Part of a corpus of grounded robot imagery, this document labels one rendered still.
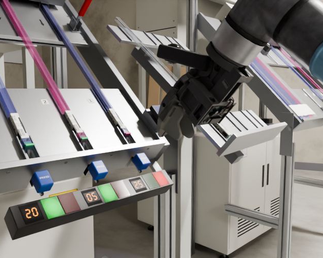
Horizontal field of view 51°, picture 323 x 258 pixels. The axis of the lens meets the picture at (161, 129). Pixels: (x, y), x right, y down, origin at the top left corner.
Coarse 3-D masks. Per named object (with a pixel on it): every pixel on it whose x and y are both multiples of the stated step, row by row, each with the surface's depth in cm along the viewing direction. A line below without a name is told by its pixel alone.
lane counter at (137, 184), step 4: (132, 180) 68; (136, 180) 68; (140, 180) 69; (132, 184) 67; (136, 184) 68; (140, 184) 68; (144, 184) 69; (136, 188) 67; (140, 188) 67; (144, 188) 68
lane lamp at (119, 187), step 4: (112, 184) 64; (116, 184) 65; (120, 184) 65; (124, 184) 66; (116, 188) 64; (120, 188) 65; (124, 188) 65; (116, 192) 64; (120, 192) 64; (124, 192) 64; (128, 192) 65; (120, 196) 63; (124, 196) 64
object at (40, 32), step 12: (12, 0) 90; (24, 0) 93; (0, 12) 83; (24, 12) 89; (36, 12) 92; (60, 12) 99; (0, 24) 80; (12, 24) 82; (24, 24) 85; (36, 24) 88; (48, 24) 91; (60, 24) 94; (0, 36) 78; (12, 36) 79; (36, 36) 84; (48, 36) 87; (72, 36) 93; (84, 36) 96
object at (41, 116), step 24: (24, 96) 68; (48, 96) 71; (72, 96) 75; (96, 96) 79; (120, 96) 85; (0, 120) 60; (24, 120) 63; (48, 120) 66; (96, 120) 74; (0, 144) 57; (48, 144) 62; (72, 144) 65; (96, 144) 68; (120, 144) 72
